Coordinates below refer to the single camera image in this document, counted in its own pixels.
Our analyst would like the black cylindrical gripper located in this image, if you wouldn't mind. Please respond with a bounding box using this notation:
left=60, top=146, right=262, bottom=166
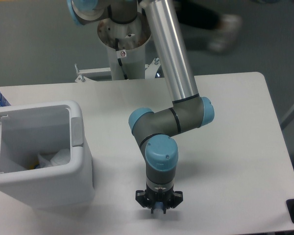
left=135, top=187, right=183, bottom=213

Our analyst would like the crushed clear plastic bottle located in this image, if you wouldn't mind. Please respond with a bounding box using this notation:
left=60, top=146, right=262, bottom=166
left=154, top=202, right=164, bottom=212

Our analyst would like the white paper bag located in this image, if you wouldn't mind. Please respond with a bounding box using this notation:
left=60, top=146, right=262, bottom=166
left=37, top=149, right=71, bottom=168

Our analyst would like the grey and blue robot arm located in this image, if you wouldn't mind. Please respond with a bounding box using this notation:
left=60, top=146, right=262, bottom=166
left=67, top=0, right=215, bottom=212

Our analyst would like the yellow packaging in trash can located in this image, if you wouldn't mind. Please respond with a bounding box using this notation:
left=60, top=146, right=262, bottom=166
left=28, top=161, right=40, bottom=170

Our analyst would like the white plastic trash can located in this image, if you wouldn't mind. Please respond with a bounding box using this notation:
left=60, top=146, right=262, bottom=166
left=0, top=100, right=95, bottom=208

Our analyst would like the person's leg with white shoe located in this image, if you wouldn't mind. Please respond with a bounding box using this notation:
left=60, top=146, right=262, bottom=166
left=173, top=0, right=243, bottom=53

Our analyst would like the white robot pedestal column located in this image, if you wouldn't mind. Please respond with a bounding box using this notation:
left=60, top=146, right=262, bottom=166
left=98, top=12, right=151, bottom=80

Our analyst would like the black cable on pedestal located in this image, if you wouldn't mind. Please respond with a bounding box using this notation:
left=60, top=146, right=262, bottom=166
left=115, top=38, right=129, bottom=80

